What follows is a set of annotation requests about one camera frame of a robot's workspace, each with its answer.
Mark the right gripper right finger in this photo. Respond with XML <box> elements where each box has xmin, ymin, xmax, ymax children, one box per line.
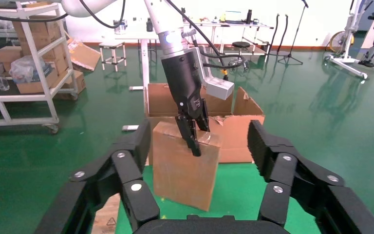
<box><xmin>247</xmin><ymin>120</ymin><xmax>374</xmax><ymax>234</ymax></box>

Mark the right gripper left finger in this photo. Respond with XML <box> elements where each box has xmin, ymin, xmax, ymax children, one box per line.
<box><xmin>34</xmin><ymin>120</ymin><xmax>161</xmax><ymax>234</ymax></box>

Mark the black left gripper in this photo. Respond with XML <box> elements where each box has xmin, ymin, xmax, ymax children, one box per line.
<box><xmin>160</xmin><ymin>50</ymin><xmax>211</xmax><ymax>158</ymax></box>

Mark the small brown cardboard box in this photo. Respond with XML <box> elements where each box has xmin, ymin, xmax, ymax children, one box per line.
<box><xmin>152</xmin><ymin>121</ymin><xmax>223</xmax><ymax>212</ymax></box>

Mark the large open cardboard carton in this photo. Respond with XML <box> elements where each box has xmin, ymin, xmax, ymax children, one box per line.
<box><xmin>144</xmin><ymin>83</ymin><xmax>266</xmax><ymax>166</ymax></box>

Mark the flattened cardboard sheet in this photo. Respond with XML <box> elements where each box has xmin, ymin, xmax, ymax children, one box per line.
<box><xmin>67</xmin><ymin>39</ymin><xmax>101</xmax><ymax>72</ymax></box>

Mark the white standing desk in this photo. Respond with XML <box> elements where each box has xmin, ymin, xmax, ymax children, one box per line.
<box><xmin>101</xmin><ymin>30</ymin><xmax>162</xmax><ymax>114</ymax></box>

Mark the black round wheeled stool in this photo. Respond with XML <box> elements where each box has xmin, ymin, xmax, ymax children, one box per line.
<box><xmin>228</xmin><ymin>41</ymin><xmax>251</xmax><ymax>70</ymax></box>

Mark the black tripod microphone stand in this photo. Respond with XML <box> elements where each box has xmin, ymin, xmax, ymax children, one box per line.
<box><xmin>277</xmin><ymin>0</ymin><xmax>309</xmax><ymax>66</ymax></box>

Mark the white square stool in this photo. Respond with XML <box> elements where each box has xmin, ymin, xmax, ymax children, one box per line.
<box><xmin>99</xmin><ymin>41</ymin><xmax>127</xmax><ymax>72</ymax></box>

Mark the black gooseneck stand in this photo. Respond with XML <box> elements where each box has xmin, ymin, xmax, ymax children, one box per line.
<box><xmin>279</xmin><ymin>13</ymin><xmax>289</xmax><ymax>56</ymax></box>
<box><xmin>268</xmin><ymin>13</ymin><xmax>280</xmax><ymax>56</ymax></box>

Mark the white wheeled shelf rack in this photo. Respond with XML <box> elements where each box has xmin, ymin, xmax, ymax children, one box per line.
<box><xmin>0</xmin><ymin>1</ymin><xmax>79</xmax><ymax>135</ymax></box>

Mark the clear jar with lid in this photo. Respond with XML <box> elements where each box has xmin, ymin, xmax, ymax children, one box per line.
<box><xmin>113</xmin><ymin>19</ymin><xmax>129</xmax><ymax>35</ymax></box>

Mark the yellow floor fan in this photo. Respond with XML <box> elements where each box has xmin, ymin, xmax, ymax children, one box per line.
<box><xmin>329</xmin><ymin>30</ymin><xmax>355</xmax><ymax>54</ymax></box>

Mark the clear plastic bag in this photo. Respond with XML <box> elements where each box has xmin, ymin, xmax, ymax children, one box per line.
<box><xmin>9</xmin><ymin>55</ymin><xmax>54</xmax><ymax>84</ymax></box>

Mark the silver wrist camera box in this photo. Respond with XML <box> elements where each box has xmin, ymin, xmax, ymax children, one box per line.
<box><xmin>193</xmin><ymin>47</ymin><xmax>235</xmax><ymax>101</ymax></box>

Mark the black cable yellow label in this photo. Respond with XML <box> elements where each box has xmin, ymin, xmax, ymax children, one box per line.
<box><xmin>0</xmin><ymin>0</ymin><xmax>229</xmax><ymax>81</ymax></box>

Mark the black corrugated hose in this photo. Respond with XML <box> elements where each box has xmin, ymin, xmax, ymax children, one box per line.
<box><xmin>197</xmin><ymin>45</ymin><xmax>239</xmax><ymax>70</ymax></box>

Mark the long white frame table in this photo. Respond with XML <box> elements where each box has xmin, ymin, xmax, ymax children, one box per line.
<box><xmin>184</xmin><ymin>19</ymin><xmax>273</xmax><ymax>62</ymax></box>

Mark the white mobile lift frame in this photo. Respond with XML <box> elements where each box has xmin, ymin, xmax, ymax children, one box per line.
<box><xmin>324</xmin><ymin>0</ymin><xmax>374</xmax><ymax>80</ymax></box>

